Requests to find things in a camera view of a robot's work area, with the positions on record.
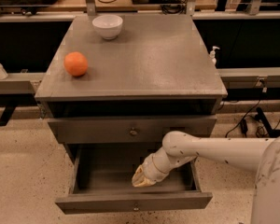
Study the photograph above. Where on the black bracket leg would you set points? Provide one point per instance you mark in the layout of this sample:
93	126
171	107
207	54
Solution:
7	114

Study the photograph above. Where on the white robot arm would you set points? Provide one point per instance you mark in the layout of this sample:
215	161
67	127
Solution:
260	155

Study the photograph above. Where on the black stand leg with wheel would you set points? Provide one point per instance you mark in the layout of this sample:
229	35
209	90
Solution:
273	133

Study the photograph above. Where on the grey drawer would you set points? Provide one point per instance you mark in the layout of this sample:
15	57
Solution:
126	129
102	182

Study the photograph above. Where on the white pump dispenser bottle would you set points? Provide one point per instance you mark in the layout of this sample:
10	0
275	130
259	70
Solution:
212	54

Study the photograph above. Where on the orange fruit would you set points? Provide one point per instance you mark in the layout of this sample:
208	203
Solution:
75	64

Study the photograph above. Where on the grey top drawer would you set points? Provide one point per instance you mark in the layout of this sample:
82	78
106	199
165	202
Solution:
126	129

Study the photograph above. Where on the white ceramic bowl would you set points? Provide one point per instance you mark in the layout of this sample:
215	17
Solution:
108	26

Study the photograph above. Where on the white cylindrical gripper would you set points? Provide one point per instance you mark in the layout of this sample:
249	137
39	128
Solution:
150	167

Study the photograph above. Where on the grey wooden drawer cabinet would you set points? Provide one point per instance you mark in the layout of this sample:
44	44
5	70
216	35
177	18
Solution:
157	66

